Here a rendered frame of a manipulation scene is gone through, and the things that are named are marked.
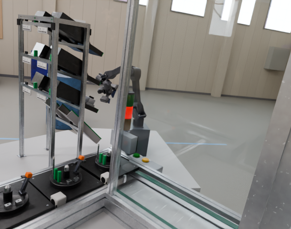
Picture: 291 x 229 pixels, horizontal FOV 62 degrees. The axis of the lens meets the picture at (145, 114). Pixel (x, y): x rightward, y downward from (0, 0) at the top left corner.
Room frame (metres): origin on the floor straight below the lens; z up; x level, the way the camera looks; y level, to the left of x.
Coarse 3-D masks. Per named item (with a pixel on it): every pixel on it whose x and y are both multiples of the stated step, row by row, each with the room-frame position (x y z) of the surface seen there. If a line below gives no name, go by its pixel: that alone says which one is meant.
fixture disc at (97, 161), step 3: (99, 156) 1.18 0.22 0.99; (96, 159) 1.14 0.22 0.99; (102, 159) 1.15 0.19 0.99; (96, 162) 1.11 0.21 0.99; (99, 162) 1.12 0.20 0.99; (102, 162) 1.12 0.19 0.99; (108, 162) 1.13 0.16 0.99; (96, 165) 1.10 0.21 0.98; (99, 165) 1.09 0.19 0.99; (102, 165) 1.09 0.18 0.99; (105, 165) 1.10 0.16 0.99; (108, 165) 1.10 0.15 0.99; (99, 168) 1.09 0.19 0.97; (102, 168) 1.08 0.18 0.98; (105, 168) 1.08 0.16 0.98; (108, 168) 1.08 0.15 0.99
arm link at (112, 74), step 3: (114, 69) 1.72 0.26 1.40; (117, 69) 1.70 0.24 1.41; (105, 72) 1.75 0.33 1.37; (108, 72) 1.74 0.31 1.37; (111, 72) 1.73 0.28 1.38; (114, 72) 1.72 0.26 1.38; (117, 72) 1.70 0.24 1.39; (108, 75) 1.74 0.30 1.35; (111, 75) 1.73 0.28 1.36; (114, 75) 1.74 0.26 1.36; (105, 78) 1.76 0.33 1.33; (108, 78) 1.74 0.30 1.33; (111, 78) 1.77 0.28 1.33
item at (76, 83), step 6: (60, 78) 3.84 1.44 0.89; (66, 78) 3.87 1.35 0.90; (72, 78) 3.92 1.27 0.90; (72, 84) 3.91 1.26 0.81; (78, 84) 3.99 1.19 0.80; (60, 102) 3.84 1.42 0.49; (72, 108) 3.92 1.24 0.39; (78, 114) 4.03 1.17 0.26; (60, 126) 3.84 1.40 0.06; (66, 126) 3.87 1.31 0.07
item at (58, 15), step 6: (54, 12) 1.25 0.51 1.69; (60, 12) 1.19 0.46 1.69; (60, 18) 1.17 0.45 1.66; (66, 18) 1.19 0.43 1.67; (60, 24) 1.17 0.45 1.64; (60, 30) 1.19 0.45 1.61; (66, 30) 1.19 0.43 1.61; (72, 30) 1.21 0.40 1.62; (78, 30) 1.23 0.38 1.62; (66, 36) 1.26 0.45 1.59; (72, 36) 1.21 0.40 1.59; (78, 36) 1.23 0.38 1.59; (72, 42) 1.34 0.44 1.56; (78, 42) 1.25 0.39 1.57; (90, 48) 1.28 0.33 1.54; (96, 48) 1.30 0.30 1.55; (96, 54) 1.33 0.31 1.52; (102, 54) 1.33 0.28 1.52
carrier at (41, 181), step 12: (60, 168) 1.04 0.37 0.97; (72, 168) 1.06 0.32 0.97; (36, 180) 0.92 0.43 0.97; (48, 180) 0.93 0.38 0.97; (60, 180) 0.90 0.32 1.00; (72, 180) 0.92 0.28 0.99; (84, 180) 0.97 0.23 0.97; (96, 180) 0.98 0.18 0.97; (48, 192) 0.85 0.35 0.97; (60, 192) 0.83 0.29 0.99; (72, 192) 0.87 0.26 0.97; (84, 192) 0.88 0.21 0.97; (60, 204) 0.79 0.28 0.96
